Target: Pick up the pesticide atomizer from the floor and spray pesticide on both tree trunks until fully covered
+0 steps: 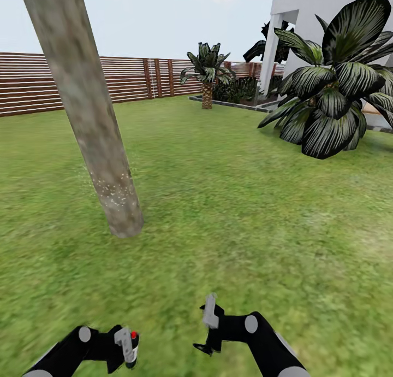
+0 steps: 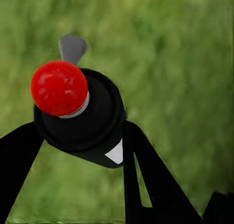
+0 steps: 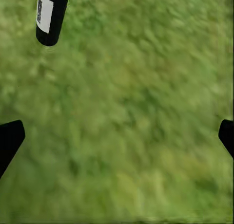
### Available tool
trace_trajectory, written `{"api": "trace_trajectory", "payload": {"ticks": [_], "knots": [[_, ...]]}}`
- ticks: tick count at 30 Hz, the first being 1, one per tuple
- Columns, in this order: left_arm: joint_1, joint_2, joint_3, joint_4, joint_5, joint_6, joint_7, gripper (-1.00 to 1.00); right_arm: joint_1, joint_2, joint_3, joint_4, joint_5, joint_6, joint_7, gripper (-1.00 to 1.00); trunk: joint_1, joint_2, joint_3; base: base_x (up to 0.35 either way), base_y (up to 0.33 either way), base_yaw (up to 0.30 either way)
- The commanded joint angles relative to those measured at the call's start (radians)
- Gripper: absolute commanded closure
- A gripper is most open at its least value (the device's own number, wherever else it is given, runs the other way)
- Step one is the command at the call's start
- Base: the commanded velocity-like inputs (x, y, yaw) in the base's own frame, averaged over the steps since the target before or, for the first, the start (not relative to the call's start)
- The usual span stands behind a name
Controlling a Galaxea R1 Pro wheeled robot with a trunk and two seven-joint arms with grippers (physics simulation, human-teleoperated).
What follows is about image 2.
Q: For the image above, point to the pesticide atomizer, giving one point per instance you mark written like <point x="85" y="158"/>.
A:
<point x="78" y="110"/>

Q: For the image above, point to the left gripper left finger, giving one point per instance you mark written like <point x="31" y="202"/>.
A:
<point x="18" y="151"/>

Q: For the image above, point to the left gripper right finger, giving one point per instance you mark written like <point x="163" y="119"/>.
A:
<point x="170" y="204"/>

